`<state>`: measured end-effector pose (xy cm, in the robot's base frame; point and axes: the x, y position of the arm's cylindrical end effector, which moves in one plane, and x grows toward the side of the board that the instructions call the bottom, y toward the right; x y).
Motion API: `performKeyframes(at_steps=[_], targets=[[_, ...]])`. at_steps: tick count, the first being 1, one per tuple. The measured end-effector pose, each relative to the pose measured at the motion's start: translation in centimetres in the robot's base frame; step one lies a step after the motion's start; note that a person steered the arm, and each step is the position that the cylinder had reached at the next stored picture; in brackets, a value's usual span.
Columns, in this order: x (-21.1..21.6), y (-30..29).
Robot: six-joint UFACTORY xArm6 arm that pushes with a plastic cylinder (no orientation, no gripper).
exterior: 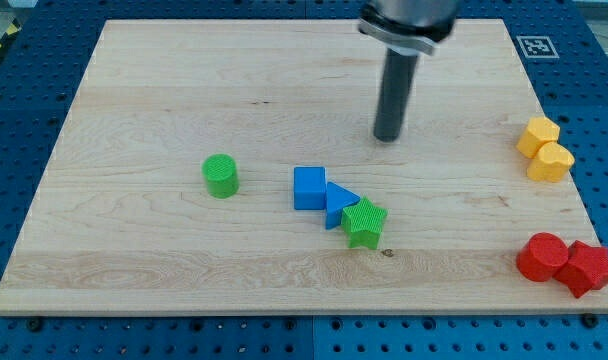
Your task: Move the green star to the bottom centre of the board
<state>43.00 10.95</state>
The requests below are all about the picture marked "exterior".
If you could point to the red cylinder block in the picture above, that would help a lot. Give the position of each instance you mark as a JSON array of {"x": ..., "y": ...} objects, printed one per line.
[{"x": 542, "y": 257}]

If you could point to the light wooden board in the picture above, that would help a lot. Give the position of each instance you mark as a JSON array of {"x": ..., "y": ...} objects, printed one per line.
[{"x": 122, "y": 223}]

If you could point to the black board clamp bolt right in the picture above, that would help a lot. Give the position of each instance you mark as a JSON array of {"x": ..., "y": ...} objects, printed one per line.
[{"x": 589, "y": 320}]

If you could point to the black board clamp bolt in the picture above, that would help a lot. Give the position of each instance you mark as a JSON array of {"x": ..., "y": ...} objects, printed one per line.
[
  {"x": 34, "y": 324},
  {"x": 589, "y": 320}
]

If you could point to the blue cube block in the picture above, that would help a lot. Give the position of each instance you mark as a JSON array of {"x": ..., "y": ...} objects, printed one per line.
[{"x": 309, "y": 188}]

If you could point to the red star block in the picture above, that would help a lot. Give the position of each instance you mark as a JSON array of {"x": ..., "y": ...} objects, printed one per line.
[{"x": 585, "y": 270}]

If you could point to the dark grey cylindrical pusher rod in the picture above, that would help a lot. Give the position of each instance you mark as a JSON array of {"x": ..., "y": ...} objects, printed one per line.
[{"x": 395, "y": 88}]

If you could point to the green star block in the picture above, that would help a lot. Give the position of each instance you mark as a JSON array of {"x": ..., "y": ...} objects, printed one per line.
[{"x": 363, "y": 224}]

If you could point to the green cylinder block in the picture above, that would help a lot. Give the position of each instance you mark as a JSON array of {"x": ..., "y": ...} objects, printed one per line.
[{"x": 220, "y": 175}]

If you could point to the black board clamp bolt left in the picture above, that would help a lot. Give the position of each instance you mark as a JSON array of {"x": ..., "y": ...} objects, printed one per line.
[{"x": 34, "y": 324}]

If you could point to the blue triangle block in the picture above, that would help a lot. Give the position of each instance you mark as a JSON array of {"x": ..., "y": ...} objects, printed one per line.
[{"x": 337, "y": 198}]

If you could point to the white fiducial marker tag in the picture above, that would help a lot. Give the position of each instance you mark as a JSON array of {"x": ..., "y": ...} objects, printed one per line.
[{"x": 537, "y": 47}]

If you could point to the yellow heart block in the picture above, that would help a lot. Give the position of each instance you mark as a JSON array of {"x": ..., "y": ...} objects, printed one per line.
[{"x": 551, "y": 163}]

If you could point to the yellow pentagon block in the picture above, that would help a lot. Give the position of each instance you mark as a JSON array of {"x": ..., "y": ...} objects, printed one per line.
[{"x": 538, "y": 132}]

